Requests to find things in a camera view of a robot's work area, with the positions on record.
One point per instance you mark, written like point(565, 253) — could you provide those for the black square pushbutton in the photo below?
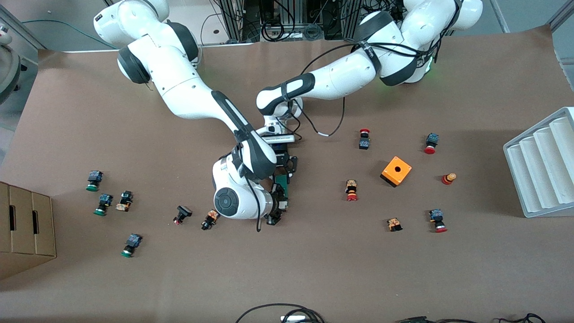
point(183, 211)

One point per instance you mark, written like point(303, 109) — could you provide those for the white plug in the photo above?
point(293, 318)

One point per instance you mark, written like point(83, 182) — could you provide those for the brown cardboard box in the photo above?
point(27, 233)

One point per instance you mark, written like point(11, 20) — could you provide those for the black button orange contact block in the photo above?
point(124, 202)

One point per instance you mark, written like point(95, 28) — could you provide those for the aluminium equipment rack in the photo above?
point(235, 18)

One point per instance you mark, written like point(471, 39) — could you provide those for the white board with hole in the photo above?
point(208, 22)

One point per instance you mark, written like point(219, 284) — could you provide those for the red pushbutton switch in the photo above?
point(431, 140)
point(437, 217)
point(364, 143)

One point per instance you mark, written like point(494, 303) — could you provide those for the grey round stand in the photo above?
point(9, 67)

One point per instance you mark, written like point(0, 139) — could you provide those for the red yellow emergency button head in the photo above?
point(448, 179)

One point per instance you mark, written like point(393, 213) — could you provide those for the red button orange contact block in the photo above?
point(351, 188)

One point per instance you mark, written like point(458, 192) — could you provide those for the brown paper table cover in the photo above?
point(314, 269)

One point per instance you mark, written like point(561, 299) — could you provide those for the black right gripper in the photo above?
point(278, 206)

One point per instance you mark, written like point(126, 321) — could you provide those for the grey ribbed plastic tray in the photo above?
point(538, 179)

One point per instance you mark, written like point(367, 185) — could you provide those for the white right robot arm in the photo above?
point(179, 85)

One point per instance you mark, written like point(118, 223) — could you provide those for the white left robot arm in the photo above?
point(350, 76)

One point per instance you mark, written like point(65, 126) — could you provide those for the green pushbutton switch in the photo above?
point(132, 243)
point(94, 179)
point(103, 202)

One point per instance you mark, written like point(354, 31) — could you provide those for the orange button enclosure box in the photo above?
point(390, 172)

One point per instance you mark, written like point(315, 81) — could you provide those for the grey aluminium profile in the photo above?
point(563, 13)
point(22, 28)

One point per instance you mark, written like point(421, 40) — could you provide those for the black selector orange contact block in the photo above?
point(210, 220)

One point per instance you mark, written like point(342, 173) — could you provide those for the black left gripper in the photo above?
point(282, 160)

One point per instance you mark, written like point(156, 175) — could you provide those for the green load switch white lever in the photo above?
point(284, 193)

